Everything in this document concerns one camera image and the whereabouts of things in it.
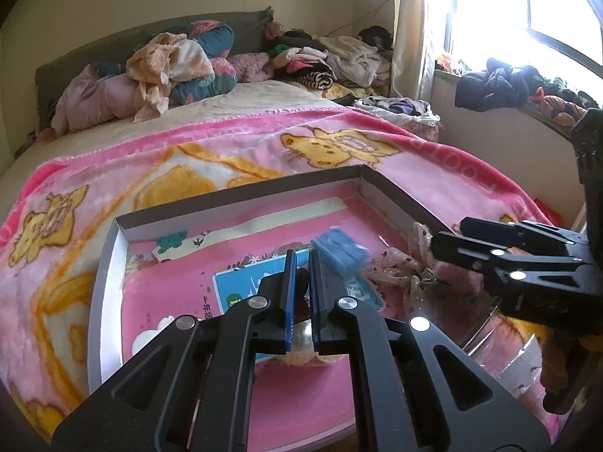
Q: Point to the pink pajama garment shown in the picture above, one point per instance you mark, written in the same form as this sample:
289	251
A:
94	99

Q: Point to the bed with beige sheet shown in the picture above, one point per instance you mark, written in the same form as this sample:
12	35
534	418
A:
94	136

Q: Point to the floral fabric hair bow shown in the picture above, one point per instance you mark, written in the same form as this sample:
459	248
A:
405	268

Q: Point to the pink printed blanket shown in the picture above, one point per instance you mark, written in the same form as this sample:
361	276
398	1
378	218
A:
188	160

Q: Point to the pile of mixed clothes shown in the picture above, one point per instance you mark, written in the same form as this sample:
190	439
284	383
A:
329	59

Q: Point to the dark floral quilt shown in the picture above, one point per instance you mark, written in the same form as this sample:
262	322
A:
212	66

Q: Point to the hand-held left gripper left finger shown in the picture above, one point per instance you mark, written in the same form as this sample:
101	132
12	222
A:
290	301

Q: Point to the pile of pillows and quilts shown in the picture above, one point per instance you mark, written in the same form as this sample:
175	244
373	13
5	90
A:
94	52

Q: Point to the black jacket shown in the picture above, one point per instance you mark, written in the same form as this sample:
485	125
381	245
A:
499	82

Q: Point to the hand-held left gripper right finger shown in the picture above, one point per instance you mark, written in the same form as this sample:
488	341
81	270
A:
315	301

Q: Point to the grey cardboard box pink inside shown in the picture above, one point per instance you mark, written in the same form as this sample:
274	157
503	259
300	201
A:
188	287

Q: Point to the floral laundry basket with clothes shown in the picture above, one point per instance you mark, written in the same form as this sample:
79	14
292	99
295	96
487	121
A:
400	110

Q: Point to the blue hair clip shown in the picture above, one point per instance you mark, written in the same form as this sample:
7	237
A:
340	250

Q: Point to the cream curtain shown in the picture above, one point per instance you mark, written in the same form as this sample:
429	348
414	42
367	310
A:
414	23

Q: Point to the clear plastic earring card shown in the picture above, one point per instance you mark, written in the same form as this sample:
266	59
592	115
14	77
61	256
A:
516	362

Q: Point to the beige patterned cloth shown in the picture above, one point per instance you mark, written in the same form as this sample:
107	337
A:
165	66

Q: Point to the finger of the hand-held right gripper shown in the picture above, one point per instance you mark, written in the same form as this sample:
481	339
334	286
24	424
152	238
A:
471	249
509	233

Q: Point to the orange and dark clothes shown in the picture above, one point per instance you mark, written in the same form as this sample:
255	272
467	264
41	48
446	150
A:
565	103

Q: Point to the window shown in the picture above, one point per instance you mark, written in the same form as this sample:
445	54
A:
518	0

